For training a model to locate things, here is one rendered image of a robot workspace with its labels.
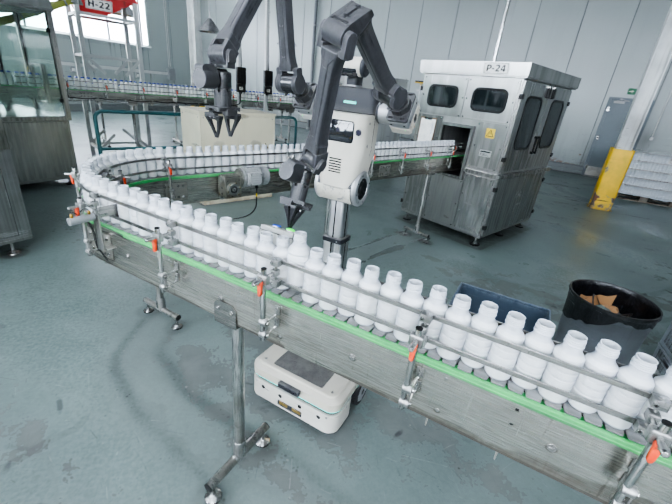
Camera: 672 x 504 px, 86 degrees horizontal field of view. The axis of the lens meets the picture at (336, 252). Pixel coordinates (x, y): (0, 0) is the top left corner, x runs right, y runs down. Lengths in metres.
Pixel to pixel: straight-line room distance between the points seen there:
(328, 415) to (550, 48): 12.04
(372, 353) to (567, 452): 0.47
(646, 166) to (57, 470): 10.13
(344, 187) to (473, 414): 1.00
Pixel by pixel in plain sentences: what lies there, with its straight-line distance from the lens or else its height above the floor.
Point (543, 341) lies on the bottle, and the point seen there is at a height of 1.13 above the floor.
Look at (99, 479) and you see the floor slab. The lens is 2.05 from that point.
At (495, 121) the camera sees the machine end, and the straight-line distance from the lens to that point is 4.50.
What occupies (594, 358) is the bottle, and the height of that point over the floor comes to 1.13.
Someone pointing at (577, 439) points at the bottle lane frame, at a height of 0.95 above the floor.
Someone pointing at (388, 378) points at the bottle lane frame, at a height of 0.89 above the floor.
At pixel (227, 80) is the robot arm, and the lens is 1.34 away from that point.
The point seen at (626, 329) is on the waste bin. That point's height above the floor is 0.56.
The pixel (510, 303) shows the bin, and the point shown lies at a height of 0.93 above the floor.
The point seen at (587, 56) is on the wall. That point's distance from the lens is 12.89.
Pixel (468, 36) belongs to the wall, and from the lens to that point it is 13.26.
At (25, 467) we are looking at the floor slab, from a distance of 2.22.
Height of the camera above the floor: 1.58
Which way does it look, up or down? 24 degrees down
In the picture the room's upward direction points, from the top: 6 degrees clockwise
